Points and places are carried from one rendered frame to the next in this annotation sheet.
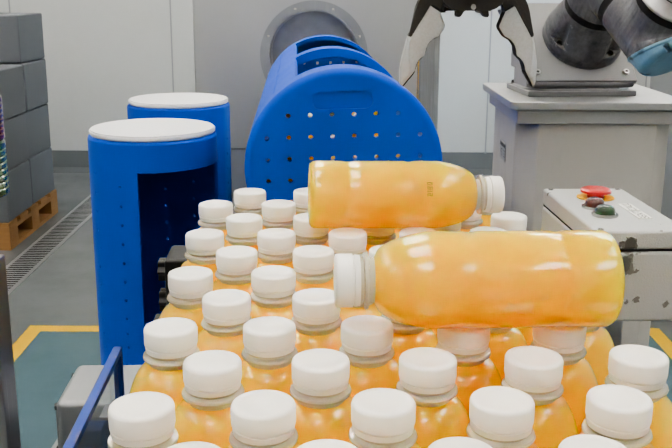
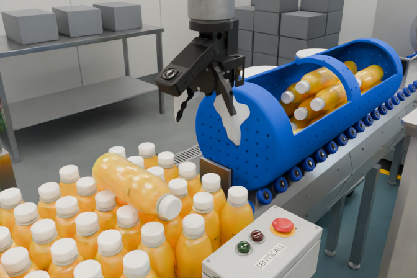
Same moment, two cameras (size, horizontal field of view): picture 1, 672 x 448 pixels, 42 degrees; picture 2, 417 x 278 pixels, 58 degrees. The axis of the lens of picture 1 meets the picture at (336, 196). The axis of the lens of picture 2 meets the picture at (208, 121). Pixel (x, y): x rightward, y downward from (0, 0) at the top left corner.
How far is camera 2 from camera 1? 0.84 m
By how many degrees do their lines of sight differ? 44
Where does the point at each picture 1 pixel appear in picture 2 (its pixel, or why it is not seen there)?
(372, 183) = (110, 177)
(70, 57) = (368, 8)
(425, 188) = (127, 190)
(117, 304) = not seen: hidden behind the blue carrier
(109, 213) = not seen: hidden behind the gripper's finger
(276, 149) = (205, 120)
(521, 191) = (405, 176)
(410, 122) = (264, 127)
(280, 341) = not seen: outside the picture
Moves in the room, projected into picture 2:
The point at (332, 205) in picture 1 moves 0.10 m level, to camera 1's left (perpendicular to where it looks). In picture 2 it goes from (97, 180) to (73, 161)
